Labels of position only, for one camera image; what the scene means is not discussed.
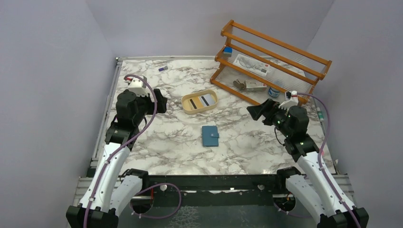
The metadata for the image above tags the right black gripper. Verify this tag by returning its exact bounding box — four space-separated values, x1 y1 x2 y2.
247 98 293 138

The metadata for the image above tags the blue leather card holder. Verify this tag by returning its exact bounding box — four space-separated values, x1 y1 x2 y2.
201 126 219 147

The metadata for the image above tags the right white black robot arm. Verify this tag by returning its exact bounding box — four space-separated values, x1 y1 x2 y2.
247 99 369 228

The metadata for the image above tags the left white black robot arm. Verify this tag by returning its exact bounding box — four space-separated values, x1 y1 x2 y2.
66 89 168 228

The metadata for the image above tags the yellow card with black stripe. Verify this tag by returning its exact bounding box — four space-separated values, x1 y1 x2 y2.
188 96 203 110

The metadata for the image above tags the grey card with black stripe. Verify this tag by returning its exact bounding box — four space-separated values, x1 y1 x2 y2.
199 94 216 107

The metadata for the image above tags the blue white small jar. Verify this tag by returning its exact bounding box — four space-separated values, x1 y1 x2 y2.
268 87 280 98

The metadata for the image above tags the small grey cardboard box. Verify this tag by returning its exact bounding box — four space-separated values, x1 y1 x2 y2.
244 79 267 92

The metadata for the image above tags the beige oval tray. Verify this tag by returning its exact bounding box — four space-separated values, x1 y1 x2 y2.
182 90 218 114

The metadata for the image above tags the grey metal clip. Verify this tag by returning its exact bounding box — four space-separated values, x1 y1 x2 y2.
233 80 246 91

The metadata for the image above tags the white printed flat package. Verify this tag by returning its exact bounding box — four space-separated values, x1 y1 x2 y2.
233 54 270 77

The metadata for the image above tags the orange wooden shelf rack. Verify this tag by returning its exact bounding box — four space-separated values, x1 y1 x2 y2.
210 20 332 105

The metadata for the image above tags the green white marker pen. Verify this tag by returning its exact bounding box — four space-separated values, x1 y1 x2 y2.
316 107 324 122

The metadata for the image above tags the blue grey block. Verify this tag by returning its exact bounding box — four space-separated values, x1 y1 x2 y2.
222 47 233 57

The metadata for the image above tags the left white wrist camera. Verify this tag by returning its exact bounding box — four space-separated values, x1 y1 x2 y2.
126 75 148 97

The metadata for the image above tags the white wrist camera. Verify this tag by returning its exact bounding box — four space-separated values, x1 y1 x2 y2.
126 75 148 97
278 91 298 110

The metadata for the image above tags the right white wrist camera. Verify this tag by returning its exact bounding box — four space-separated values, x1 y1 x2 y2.
278 91 298 110

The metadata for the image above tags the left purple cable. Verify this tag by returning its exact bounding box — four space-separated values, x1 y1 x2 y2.
82 74 182 228

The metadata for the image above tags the purple cable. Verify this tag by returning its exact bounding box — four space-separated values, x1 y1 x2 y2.
82 74 182 228
273 93 362 228

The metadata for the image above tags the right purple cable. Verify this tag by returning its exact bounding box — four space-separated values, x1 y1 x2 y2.
273 93 362 228

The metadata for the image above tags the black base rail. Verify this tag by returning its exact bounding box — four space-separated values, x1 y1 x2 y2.
86 167 303 209

